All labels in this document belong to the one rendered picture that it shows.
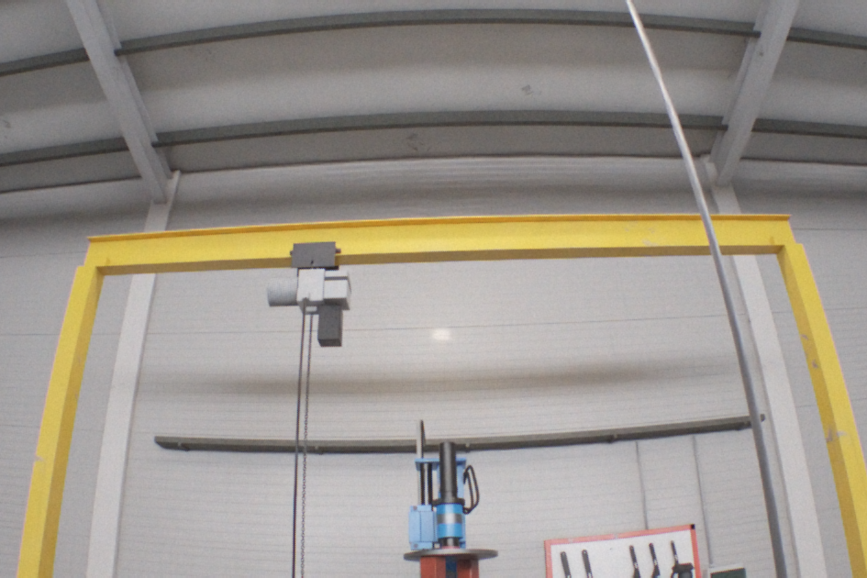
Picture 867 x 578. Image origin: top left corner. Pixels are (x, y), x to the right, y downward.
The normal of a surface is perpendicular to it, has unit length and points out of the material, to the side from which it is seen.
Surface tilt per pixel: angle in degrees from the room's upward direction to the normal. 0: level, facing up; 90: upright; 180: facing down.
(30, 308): 90
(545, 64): 174
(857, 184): 90
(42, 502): 90
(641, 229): 90
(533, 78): 174
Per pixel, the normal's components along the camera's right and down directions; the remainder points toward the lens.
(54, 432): -0.01, -0.49
